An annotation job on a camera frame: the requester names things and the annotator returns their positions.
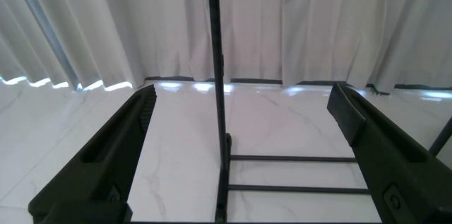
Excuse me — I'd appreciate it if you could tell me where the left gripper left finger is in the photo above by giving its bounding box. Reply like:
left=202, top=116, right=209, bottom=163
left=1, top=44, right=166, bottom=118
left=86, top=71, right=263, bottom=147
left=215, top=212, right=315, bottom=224
left=28, top=84, right=157, bottom=224

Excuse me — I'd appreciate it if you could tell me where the black clothes rack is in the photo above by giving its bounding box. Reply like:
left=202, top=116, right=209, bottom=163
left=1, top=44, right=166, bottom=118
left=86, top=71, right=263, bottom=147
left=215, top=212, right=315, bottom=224
left=206, top=0, right=452, bottom=223

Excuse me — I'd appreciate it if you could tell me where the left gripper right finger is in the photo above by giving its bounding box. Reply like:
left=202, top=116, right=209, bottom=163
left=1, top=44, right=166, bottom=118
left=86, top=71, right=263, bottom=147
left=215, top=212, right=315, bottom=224
left=326, top=82, right=452, bottom=224

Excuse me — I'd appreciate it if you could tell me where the white curtain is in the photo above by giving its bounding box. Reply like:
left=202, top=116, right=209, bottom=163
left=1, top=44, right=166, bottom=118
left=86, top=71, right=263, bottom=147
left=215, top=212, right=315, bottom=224
left=0, top=0, right=452, bottom=93

